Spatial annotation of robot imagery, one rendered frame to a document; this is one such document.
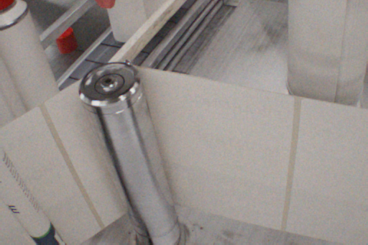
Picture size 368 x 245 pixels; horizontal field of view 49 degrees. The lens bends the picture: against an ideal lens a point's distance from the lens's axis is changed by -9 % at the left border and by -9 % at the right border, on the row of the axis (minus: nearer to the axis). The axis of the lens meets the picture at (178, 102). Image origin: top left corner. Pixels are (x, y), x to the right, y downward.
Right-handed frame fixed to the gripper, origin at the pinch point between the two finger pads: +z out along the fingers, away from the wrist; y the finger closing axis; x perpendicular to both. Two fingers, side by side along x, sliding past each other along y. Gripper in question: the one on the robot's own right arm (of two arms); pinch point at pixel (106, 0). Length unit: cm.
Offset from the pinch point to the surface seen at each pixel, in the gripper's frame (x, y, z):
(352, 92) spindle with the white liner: -24.9, 3.6, 8.5
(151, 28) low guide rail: 2.2, 9.4, 10.5
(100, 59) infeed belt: 8.1, 4.6, 13.4
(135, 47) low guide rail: 2.2, 5.3, 10.7
